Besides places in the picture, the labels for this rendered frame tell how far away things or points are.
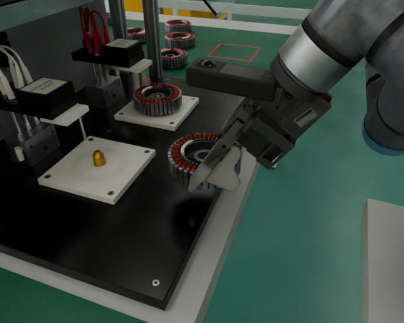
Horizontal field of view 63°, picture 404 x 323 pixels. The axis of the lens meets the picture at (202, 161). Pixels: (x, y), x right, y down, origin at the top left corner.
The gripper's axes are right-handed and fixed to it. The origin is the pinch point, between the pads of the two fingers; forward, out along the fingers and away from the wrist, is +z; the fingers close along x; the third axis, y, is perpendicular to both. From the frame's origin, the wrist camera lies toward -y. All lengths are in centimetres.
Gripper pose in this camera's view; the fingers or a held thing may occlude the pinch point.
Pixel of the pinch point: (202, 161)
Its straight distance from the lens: 51.9
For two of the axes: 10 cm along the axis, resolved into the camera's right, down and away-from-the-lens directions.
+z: -5.0, 5.8, 6.4
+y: 8.0, 5.9, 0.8
